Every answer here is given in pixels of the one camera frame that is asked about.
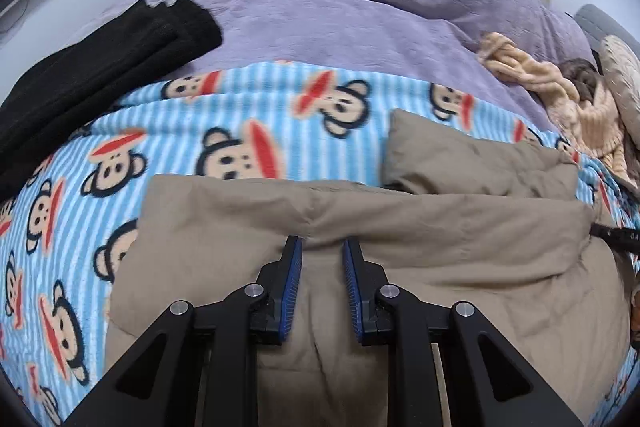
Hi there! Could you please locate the round cream pleated cushion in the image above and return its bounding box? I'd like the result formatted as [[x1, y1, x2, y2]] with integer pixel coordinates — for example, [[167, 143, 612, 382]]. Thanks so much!
[[597, 34, 640, 134]]

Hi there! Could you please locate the blue striped monkey-print blanket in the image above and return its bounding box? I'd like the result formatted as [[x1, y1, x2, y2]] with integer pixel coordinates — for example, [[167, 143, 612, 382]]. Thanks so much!
[[0, 59, 640, 427]]

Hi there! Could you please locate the brown fuzzy cloth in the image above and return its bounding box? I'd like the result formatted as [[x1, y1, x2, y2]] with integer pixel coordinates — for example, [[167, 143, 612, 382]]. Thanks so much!
[[557, 57, 609, 104]]

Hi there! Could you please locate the grey padded headboard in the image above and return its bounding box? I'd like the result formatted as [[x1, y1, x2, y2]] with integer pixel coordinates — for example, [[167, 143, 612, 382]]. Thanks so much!
[[572, 4, 637, 58]]

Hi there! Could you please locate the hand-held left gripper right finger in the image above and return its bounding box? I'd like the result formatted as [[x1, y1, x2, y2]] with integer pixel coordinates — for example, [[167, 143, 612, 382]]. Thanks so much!
[[341, 237, 586, 427]]

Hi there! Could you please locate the beige striped garment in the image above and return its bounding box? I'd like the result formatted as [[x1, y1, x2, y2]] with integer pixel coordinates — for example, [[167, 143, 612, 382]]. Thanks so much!
[[475, 32, 640, 188]]

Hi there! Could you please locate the black folded garment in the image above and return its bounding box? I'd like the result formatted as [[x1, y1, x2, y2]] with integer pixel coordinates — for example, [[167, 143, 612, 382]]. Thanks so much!
[[0, 0, 223, 202]]

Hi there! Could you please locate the tan puffer jacket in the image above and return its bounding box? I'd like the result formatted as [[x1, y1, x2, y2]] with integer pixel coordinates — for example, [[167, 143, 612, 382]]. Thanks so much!
[[105, 108, 632, 427]]

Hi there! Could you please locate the purple fleece blanket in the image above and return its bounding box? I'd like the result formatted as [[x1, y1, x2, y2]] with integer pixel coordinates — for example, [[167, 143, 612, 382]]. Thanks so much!
[[75, 0, 598, 134]]

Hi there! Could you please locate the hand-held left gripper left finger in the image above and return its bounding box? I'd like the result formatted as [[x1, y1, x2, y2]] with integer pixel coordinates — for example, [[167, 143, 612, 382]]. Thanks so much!
[[65, 234, 306, 427]]

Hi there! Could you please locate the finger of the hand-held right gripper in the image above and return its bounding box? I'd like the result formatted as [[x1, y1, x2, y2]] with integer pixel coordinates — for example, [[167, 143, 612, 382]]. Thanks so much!
[[590, 221, 640, 256]]

